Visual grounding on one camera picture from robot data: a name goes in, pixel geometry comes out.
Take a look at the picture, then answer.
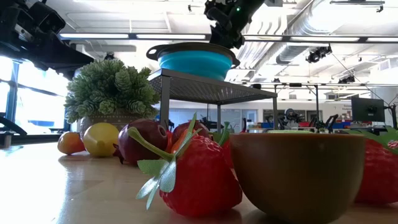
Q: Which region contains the black computer monitor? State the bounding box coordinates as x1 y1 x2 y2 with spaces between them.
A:
351 96 386 123

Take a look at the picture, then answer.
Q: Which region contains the person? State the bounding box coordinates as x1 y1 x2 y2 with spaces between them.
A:
281 108 301 130

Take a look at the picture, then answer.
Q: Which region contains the blue collapsible colander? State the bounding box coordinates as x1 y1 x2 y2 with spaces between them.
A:
146 42 241 82

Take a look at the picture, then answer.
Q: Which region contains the small orange yellow peach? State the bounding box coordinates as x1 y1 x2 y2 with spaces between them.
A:
170 129 189 154

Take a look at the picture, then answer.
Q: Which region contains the black aluminium table frame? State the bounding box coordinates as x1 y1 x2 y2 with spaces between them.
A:
0 130 74 149

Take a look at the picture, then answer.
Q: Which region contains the orange plastic tangerine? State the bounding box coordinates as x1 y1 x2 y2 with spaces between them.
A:
57 131 85 156

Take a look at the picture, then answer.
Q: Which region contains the black monitor pole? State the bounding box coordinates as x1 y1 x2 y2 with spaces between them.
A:
385 104 398 130

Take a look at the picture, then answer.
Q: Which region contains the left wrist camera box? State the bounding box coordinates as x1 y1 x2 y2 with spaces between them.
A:
27 1 67 34

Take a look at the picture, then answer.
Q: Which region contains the black ceiling track rail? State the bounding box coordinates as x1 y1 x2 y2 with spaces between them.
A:
329 0 386 13

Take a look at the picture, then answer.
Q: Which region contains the black metal frame stand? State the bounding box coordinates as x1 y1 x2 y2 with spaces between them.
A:
248 82 321 130

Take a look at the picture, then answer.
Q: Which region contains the black window frame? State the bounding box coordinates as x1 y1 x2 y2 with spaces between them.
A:
0 57 75 136

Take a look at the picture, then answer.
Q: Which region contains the black overhead light bar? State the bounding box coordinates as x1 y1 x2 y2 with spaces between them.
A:
57 30 398 44

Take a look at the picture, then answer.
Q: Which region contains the black curved bracket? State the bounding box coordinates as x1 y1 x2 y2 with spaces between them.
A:
0 115 29 137

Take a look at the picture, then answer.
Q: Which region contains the red apple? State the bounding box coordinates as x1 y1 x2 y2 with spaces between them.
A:
172 120 211 146

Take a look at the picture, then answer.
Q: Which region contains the artificial green succulent plant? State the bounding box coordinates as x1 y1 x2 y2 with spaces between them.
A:
63 58 162 139

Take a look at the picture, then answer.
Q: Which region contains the yellow plastic lemon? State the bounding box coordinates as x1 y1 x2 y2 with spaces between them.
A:
82 122 120 158

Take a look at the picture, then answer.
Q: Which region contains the dark red pomegranate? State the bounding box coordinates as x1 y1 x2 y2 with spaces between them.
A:
113 118 170 166

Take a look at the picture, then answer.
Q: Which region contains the grey perforated metal shelf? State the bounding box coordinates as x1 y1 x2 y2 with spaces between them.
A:
148 68 279 134

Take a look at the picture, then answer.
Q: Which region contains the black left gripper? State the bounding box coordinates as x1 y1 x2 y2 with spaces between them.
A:
0 21 95 74

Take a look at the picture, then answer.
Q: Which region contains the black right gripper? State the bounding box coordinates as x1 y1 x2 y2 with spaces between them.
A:
203 0 246 50

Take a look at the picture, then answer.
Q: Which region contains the silver ventilation duct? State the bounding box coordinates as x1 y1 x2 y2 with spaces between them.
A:
238 0 343 83

